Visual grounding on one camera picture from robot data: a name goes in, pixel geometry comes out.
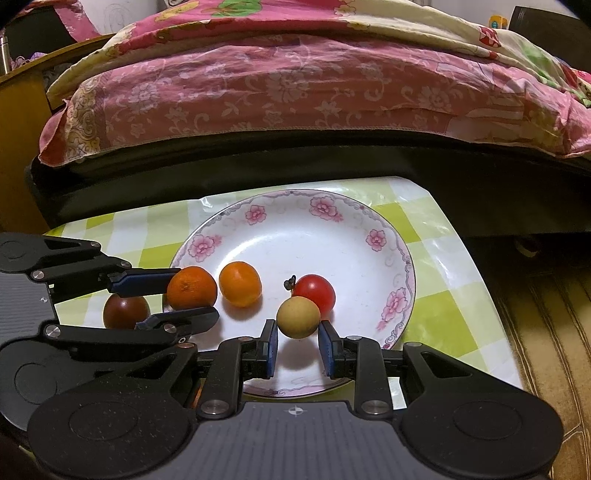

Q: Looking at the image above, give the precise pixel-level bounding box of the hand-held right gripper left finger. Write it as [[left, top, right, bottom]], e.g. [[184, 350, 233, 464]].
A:
[[136, 319, 280, 418]]

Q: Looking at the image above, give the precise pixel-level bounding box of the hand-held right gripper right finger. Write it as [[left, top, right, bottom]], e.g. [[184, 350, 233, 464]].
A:
[[318, 320, 485, 416]]

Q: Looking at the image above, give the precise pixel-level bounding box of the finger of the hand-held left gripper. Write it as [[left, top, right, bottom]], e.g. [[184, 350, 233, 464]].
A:
[[44, 307, 221, 358], [28, 236, 180, 297]]

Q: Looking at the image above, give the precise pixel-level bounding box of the orange tangerine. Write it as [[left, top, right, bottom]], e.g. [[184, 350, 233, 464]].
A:
[[219, 261, 263, 308], [166, 266, 218, 311]]

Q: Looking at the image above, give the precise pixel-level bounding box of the small yellow round fruit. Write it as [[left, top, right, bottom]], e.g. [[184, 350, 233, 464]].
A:
[[276, 296, 321, 339]]

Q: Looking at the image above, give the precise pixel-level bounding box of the white floral plate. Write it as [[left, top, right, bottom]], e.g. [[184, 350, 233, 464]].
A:
[[168, 189, 416, 398]]

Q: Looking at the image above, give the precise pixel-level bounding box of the dark red tomato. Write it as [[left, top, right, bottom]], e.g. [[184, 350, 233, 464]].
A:
[[103, 295, 151, 330]]

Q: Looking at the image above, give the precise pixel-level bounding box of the red cherry tomato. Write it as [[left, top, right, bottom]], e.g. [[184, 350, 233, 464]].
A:
[[284, 274, 336, 315]]

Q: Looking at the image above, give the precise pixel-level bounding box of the green checkered tablecloth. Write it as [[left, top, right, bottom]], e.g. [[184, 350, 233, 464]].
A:
[[44, 175, 527, 395]]

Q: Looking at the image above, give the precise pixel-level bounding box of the wooden bedside cabinet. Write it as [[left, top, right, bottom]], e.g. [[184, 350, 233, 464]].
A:
[[0, 34, 116, 235]]

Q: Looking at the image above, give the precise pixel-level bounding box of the black bed base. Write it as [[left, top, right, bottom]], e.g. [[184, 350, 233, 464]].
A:
[[25, 124, 591, 241]]

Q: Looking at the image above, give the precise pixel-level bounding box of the brown patterned rug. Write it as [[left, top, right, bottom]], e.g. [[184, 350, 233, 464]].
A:
[[466, 235, 591, 480]]

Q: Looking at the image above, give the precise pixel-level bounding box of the pink floral quilt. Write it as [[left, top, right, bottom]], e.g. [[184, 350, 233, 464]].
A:
[[38, 0, 591, 165]]

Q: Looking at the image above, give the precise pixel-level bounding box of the dark chair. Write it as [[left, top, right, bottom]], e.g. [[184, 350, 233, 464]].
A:
[[510, 6, 588, 70]]

